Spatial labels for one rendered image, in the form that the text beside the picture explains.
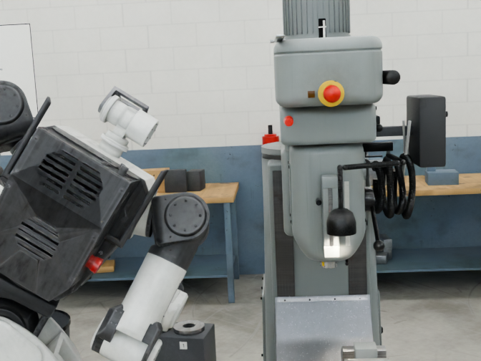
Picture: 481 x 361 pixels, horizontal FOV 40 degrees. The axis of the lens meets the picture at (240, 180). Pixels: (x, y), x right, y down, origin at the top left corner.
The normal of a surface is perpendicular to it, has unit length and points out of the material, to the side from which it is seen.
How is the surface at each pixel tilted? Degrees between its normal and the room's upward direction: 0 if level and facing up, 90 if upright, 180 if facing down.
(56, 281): 97
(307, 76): 90
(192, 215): 68
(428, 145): 90
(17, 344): 90
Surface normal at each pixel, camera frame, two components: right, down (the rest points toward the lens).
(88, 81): -0.05, 0.15
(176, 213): 0.05, -0.23
